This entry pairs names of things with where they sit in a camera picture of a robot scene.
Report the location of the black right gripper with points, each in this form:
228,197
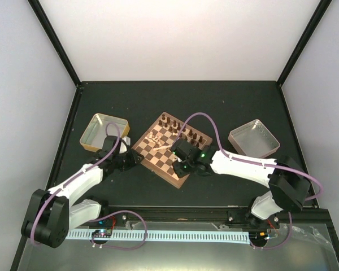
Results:
180,173

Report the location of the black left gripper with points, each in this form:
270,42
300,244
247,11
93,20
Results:
134,160

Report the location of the light wooden king piece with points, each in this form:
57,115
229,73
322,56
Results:
164,147

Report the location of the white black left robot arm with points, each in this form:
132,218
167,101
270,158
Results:
53,213

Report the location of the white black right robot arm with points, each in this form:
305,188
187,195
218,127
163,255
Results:
287,187

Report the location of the pile of light pieces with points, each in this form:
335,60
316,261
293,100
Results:
154,138

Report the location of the left controller circuit board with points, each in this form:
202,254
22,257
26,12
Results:
102,233

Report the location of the controller circuit board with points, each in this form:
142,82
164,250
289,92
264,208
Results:
265,235
102,233

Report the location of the right controller circuit board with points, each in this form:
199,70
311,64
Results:
265,235

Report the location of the yellow metal tin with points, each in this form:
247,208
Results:
95,133

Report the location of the pink metal tin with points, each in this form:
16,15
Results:
253,139

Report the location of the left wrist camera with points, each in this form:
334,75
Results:
127,140

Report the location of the white slotted cable duct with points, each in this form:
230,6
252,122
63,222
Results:
164,236

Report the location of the black rear mounting rail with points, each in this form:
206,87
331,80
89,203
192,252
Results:
227,215

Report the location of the black left frame post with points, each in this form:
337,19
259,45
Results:
54,39

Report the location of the black frame post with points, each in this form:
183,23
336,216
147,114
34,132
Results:
309,30
54,39

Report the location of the black right frame post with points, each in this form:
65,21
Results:
309,30

